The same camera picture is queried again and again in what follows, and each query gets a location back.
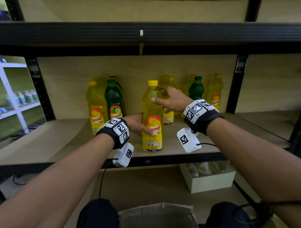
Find person's right forearm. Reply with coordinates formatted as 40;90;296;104
206;117;301;228

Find blue object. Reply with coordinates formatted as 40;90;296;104
0;9;12;22

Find person's left leg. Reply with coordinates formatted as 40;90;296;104
76;198;119;228

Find row of yellow bottles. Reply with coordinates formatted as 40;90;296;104
86;73;223;136

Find black metal shelf rack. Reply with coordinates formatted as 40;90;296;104
0;0;301;180

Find black wristband with markers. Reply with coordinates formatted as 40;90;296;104
96;118;130;150
183;99;224;136

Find yellow dishwashing liquid bottle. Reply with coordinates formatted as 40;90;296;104
141;80;163;153

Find black left wristband with markers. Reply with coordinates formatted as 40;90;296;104
96;118;130;150

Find black floor cable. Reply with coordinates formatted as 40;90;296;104
12;174;28;186

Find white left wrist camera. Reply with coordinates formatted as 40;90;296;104
113;143;135;168

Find black right wristband with markers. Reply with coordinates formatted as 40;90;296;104
183;99;224;136

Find person's left forearm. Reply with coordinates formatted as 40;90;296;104
0;133;116;228

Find row of small pale bottles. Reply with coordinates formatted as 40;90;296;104
7;90;40;106

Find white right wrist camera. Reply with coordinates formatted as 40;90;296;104
177;128;202;153

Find white plastic packets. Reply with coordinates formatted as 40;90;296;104
187;162;227;177

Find wooden shelf board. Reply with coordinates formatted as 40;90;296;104
63;164;283;228
0;112;292;166

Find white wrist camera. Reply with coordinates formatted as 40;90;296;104
113;143;135;168
177;128;202;153

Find person's right leg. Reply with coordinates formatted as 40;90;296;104
204;202;260;228

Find white cardboard box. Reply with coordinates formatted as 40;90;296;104
180;162;236;194

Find person's leg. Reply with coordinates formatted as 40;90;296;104
204;202;260;228
76;198;119;228

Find black arm strap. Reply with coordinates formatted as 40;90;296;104
235;200;301;226

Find black left camera cable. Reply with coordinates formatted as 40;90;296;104
98;158;118;199

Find white shelf rack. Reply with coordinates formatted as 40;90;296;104
0;62;46;136

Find person's left hand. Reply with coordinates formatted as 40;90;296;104
122;113;158;138

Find green dishwashing liquid bottle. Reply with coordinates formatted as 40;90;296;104
188;76;205;101
104;79;126;120
109;76;127;115

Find person's right hand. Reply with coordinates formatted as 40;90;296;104
150;85;194;114

